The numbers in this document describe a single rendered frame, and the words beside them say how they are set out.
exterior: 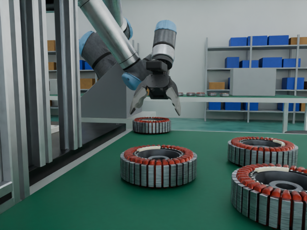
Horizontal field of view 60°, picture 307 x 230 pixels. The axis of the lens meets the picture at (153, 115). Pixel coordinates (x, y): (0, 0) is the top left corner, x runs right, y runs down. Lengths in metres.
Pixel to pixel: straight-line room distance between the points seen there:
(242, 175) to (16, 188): 0.25
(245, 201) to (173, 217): 0.07
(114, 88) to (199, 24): 6.30
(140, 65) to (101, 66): 0.31
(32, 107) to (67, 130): 0.12
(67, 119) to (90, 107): 0.65
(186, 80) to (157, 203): 6.87
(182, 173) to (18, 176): 0.20
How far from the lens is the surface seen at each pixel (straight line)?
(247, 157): 0.45
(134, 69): 0.95
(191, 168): 0.37
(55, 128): 0.69
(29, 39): 0.41
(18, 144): 0.35
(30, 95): 0.40
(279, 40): 6.87
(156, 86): 0.82
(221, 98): 3.00
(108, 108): 1.12
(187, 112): 7.19
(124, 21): 1.28
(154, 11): 7.51
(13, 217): 0.32
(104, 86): 1.12
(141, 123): 0.73
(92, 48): 1.25
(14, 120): 0.34
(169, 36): 0.92
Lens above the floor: 0.88
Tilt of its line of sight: 6 degrees down
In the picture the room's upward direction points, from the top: straight up
